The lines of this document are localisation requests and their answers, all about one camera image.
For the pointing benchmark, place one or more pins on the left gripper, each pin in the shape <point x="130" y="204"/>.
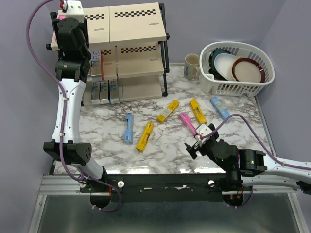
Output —
<point x="84" y="29"/>

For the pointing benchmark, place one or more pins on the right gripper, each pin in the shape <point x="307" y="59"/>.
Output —
<point x="191" y="150"/>

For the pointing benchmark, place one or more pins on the pink toothpaste box diagonal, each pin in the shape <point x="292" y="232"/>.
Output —
<point x="60" y="17"/>

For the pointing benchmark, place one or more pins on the metallic blue toothpaste box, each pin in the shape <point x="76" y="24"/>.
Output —
<point x="95" y="93"/>
<point x="113" y="91"/>
<point x="104" y="92"/>

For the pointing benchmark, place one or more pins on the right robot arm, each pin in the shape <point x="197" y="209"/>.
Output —
<point x="247" y="167"/>

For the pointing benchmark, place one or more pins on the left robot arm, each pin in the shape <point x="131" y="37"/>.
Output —
<point x="71" y="70"/>

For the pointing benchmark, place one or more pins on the beige three-tier shelf rack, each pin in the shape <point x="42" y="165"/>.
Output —
<point x="133" y="43"/>

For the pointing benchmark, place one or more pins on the light blue box far right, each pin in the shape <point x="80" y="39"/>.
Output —
<point x="217" y="104"/>

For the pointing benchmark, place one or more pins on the yellow toothpaste box right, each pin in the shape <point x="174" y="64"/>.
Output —
<point x="197" y="111"/>

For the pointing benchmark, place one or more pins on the yellow toothpaste box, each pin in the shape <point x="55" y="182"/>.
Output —
<point x="197" y="111"/>
<point x="167" y="111"/>
<point x="145" y="137"/>

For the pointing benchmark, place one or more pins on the black base bar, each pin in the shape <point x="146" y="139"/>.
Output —
<point x="165" y="187"/>

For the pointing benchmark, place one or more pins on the yellow toothpaste box middle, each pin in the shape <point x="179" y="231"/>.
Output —
<point x="167" y="111"/>

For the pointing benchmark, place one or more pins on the white plastic dish basket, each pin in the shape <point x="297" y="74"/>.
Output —
<point x="234" y="88"/>

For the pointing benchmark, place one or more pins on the yellow toothpaste box lower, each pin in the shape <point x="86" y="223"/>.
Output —
<point x="145" y="137"/>

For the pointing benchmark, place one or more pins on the dark teal bowl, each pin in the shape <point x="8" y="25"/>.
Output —
<point x="213" y="56"/>

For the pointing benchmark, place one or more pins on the cream ceramic mug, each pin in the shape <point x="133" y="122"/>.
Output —
<point x="191" y="66"/>

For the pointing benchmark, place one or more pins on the red rimmed plate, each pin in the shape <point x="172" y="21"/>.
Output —
<point x="248" y="70"/>

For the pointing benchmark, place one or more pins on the white plate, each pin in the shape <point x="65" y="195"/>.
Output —
<point x="223" y="64"/>

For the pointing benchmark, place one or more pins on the light blue toothpaste box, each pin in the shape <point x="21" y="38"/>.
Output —
<point x="128" y="134"/>

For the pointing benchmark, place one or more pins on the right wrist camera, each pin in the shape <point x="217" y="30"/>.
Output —
<point x="201" y="131"/>

